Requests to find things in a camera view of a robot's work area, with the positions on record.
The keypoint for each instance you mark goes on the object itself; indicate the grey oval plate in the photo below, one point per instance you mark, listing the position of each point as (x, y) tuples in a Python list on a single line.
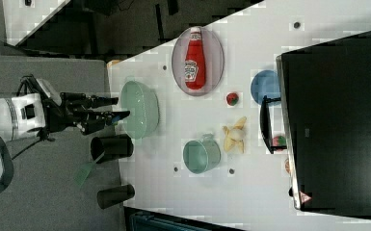
[(214, 61)]

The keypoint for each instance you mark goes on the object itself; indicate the blue plastic cup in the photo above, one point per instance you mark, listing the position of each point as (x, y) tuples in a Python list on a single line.
[(265, 84)]

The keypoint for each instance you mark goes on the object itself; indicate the black cylinder cup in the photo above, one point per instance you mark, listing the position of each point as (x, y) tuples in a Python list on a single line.
[(110, 197)]

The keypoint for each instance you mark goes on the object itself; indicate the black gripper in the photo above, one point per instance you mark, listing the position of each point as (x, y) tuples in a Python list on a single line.
[(77, 110)]

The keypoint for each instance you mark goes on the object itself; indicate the black toy oven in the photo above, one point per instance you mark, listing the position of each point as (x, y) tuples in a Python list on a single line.
[(326, 108)]

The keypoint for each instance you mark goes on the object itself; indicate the red ketchup bottle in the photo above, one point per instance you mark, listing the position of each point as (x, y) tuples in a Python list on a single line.
[(194, 69)]

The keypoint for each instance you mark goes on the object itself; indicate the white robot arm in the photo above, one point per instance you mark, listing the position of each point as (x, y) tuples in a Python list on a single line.
[(34, 116)]

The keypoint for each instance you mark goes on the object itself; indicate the green colander bowl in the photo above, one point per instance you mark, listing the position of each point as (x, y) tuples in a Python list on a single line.
[(142, 103)]

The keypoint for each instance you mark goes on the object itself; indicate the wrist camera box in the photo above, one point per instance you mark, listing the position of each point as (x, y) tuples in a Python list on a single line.
[(50, 91)]

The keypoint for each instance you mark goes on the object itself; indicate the green metal mug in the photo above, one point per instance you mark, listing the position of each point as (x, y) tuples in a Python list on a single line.
[(202, 155)]

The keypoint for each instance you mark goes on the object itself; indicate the orange toy food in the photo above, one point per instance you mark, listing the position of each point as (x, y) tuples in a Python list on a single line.
[(287, 166)]

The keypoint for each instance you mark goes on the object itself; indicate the red toy fruit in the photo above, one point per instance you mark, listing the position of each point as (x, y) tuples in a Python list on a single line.
[(279, 143)]

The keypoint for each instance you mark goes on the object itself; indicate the toy strawberry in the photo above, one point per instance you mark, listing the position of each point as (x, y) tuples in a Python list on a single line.
[(232, 99)]

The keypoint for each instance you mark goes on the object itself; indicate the peeled toy banana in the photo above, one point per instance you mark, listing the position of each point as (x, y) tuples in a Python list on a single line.
[(234, 137)]

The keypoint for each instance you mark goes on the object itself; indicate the green slotted spatula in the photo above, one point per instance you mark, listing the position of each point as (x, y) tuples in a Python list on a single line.
[(84, 171)]

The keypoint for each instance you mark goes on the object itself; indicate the black round pan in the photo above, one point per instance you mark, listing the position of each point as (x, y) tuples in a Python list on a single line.
[(111, 148)]

